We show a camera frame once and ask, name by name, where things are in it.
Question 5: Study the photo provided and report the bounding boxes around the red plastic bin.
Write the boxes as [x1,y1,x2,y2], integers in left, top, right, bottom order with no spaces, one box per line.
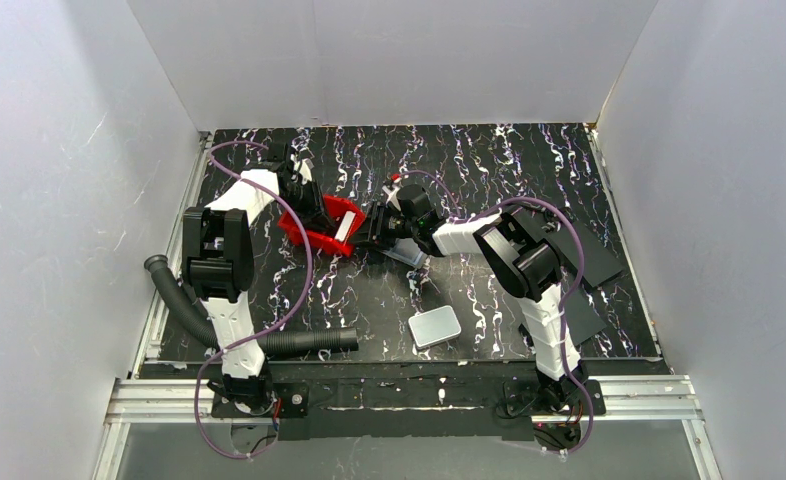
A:
[299,195,366,257]

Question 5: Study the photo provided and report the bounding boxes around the stack of credit cards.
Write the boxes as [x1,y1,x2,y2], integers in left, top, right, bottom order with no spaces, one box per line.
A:
[334,211,356,243]

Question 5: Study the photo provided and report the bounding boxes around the grey leather card holder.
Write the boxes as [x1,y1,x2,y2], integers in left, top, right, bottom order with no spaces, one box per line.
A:
[382,238,428,269]

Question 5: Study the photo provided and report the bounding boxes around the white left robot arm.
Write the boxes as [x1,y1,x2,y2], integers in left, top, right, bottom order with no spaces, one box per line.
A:
[182,144,337,380]

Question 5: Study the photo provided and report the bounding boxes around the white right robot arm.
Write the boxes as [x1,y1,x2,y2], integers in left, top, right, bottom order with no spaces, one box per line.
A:
[348,184,585,382]

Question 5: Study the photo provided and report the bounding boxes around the silver metal tin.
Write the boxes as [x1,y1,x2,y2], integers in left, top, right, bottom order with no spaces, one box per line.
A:
[407,305,462,349]

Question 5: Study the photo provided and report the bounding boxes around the black flat plate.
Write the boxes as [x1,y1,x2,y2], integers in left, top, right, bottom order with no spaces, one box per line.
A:
[564,289,606,347]
[547,223,623,288]

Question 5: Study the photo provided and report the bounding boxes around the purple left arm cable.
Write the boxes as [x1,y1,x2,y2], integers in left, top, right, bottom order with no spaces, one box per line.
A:
[194,140,316,461]

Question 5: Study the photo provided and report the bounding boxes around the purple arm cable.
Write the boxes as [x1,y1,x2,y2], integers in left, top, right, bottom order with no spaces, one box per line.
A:
[399,170,596,458]
[194,140,316,461]

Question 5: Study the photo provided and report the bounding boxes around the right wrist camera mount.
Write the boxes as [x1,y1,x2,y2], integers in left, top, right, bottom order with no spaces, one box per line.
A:
[382,174,402,211]

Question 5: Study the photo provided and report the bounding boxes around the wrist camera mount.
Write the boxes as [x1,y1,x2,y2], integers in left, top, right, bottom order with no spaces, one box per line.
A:
[382,174,402,211]
[296,159,314,183]

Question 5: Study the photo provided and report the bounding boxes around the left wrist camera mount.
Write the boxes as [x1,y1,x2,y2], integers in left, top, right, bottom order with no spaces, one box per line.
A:
[296,159,314,183]

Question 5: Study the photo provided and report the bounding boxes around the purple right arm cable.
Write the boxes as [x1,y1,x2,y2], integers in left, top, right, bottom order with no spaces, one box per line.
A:
[399,170,596,458]

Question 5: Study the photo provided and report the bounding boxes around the black corrugated hose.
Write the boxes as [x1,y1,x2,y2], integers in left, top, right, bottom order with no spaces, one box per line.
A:
[143,254,359,360]

